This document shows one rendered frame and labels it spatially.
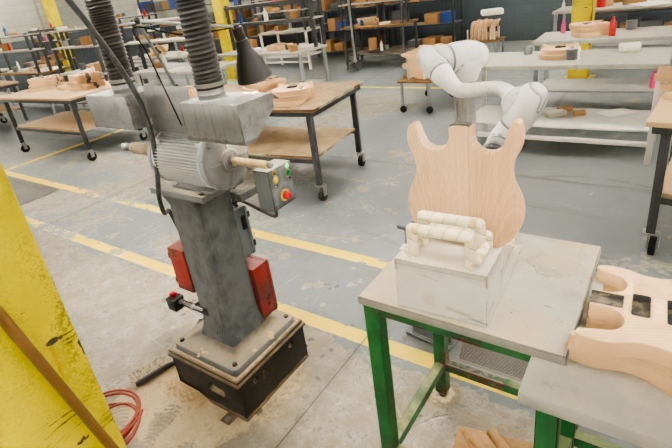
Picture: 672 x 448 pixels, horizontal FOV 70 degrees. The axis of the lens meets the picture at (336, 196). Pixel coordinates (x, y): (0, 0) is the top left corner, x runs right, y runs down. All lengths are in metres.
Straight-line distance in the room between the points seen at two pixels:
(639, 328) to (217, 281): 1.66
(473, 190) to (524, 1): 11.30
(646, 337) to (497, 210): 0.48
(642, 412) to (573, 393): 0.14
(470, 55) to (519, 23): 10.47
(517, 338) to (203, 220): 1.36
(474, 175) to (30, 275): 1.15
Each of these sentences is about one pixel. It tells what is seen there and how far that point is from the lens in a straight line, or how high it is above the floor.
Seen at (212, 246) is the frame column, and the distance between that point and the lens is 2.23.
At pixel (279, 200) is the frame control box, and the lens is 2.24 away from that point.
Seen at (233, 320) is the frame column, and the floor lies 0.43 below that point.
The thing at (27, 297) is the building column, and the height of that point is 1.31.
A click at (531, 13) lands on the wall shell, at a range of 12.64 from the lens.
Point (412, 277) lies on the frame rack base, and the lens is 1.43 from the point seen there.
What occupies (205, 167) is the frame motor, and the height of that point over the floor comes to 1.26.
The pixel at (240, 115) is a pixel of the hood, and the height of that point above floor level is 1.49.
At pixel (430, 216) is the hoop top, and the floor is 1.20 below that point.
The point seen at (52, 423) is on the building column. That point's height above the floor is 0.99.
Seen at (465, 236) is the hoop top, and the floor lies 1.21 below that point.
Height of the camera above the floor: 1.86
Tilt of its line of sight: 24 degrees down
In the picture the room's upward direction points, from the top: 8 degrees counter-clockwise
